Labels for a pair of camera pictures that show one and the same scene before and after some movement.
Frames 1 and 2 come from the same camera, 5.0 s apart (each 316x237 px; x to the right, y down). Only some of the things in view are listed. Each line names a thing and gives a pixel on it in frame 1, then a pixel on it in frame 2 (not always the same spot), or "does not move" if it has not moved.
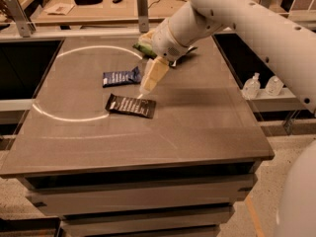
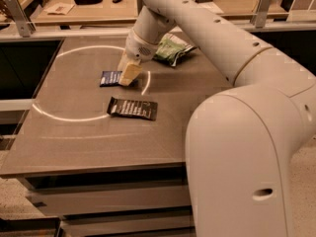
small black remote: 117,0 does not move
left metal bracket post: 25,28 does not move
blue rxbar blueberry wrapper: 116,78 does not move
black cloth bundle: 84,1 does not move
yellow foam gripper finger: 146,39 -> 122,64
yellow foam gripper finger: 155,69 -> 129,73
